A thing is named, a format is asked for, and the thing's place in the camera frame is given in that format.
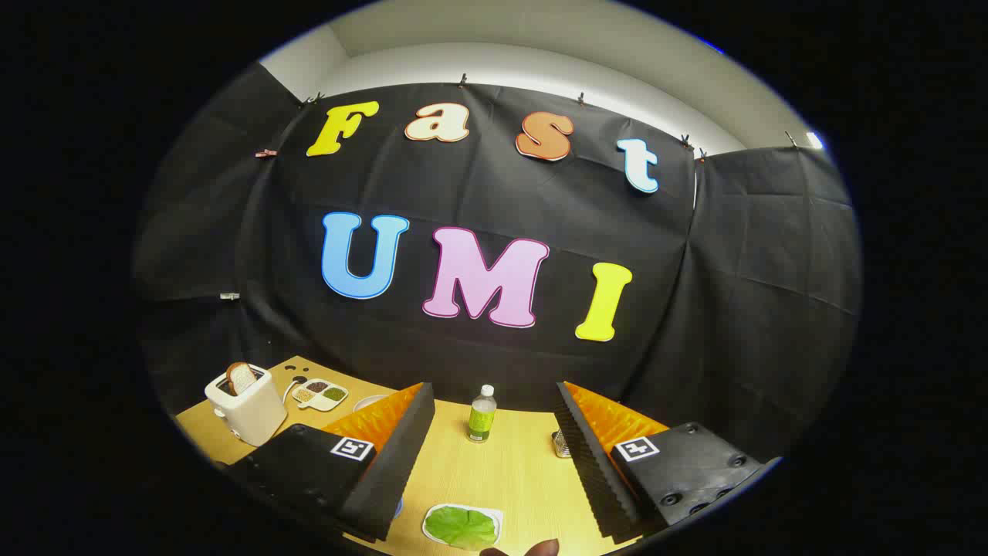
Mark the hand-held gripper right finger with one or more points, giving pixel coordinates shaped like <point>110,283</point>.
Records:
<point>594,471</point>

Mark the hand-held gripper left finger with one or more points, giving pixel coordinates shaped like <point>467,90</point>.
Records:
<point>394,463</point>

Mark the green lettuce leaf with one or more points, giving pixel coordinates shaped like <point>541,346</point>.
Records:
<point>463,527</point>

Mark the bread slice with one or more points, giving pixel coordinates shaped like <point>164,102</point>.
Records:
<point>243,378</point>

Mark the round white plate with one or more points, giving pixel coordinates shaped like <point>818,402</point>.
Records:
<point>367,401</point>

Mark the green label plastic bottle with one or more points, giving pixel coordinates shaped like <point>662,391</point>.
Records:
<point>482,421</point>

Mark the white divided dish with beans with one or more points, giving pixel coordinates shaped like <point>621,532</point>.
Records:
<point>309,405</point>

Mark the small white flat plate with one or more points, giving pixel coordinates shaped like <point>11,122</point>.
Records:
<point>499,516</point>

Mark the white toaster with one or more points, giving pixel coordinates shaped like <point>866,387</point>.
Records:
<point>255,413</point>

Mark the black backdrop cloth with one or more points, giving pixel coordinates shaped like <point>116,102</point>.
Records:
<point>502,193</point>

